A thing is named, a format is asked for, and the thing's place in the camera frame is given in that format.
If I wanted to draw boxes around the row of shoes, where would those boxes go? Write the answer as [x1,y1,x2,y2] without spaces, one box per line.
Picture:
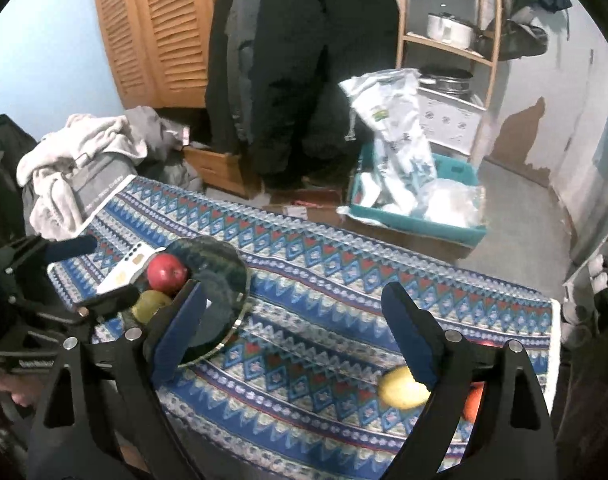
[564,230,608,346]

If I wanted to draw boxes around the teal box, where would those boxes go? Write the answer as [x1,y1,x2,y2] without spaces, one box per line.
[346,142,487,250]

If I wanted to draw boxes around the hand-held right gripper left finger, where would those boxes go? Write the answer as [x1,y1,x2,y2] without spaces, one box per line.
[26,280,209,480]

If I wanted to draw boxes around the wooden louvered door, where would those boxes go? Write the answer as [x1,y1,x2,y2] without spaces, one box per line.
[91,0,222,110]

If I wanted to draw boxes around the white card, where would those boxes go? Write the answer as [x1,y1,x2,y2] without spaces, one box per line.
[96,246,167,295]

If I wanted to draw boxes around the white printed plastic bag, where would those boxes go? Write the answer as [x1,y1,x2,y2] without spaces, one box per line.
[339,68,437,211]

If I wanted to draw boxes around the green apple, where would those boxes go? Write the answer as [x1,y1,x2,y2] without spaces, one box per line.
[132,290,173,325]

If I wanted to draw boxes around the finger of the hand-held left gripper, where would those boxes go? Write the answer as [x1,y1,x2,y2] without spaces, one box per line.
[44,235,98,264]
[76,285,141,319]

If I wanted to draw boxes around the dark steamer pot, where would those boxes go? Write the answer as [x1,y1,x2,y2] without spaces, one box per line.
[418,65,475,95]

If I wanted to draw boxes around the yellow lemon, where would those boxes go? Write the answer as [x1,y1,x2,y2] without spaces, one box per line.
[378,366,431,409]

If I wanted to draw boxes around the black bag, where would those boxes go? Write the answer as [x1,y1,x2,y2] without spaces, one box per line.
[0,115,39,241]

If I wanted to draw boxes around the dark grey hanging jacket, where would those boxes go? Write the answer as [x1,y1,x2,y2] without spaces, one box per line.
[204,0,269,161]

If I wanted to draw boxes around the large orange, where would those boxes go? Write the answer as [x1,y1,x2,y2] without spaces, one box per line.
[463,382,485,423]

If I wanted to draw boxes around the dark glass plate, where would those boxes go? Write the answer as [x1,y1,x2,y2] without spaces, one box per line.
[121,238,249,368]

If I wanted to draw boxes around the grey printed bag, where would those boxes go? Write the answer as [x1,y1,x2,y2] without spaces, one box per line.
[71,155,134,226]

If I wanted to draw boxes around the wooden drawer box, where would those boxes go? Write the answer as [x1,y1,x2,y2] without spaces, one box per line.
[184,145,257,198]

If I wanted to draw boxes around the shoe rack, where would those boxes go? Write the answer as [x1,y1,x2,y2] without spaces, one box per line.
[559,220,608,351]

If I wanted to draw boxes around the blue patterned tablecloth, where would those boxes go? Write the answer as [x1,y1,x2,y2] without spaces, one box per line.
[46,175,562,480]

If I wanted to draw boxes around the grey cloth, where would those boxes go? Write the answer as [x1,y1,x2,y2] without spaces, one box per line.
[126,106,205,193]

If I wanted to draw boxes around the pile of clothes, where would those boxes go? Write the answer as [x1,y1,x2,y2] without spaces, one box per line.
[16,114,149,241]

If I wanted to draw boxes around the dark hanging clothes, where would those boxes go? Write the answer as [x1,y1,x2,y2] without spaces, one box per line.
[501,0,574,61]

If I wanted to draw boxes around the large red apple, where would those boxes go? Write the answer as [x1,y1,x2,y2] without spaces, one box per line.
[147,254,189,294]

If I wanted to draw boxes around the clear plastic bag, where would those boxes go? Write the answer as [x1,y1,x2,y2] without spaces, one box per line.
[424,177,485,228]

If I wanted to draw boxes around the person's left hand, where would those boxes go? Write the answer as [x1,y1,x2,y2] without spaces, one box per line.
[0,370,32,408]

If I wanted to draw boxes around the metal pot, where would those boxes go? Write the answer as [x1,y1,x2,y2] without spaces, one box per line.
[426,11,481,52]

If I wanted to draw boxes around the black hanging coat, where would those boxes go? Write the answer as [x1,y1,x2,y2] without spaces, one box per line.
[249,0,399,188]

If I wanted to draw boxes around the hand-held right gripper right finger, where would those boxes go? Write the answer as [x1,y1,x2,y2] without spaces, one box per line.
[379,281,557,480]

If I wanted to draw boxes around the wooden shelf rack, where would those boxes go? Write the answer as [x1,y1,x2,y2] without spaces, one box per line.
[396,0,502,163]

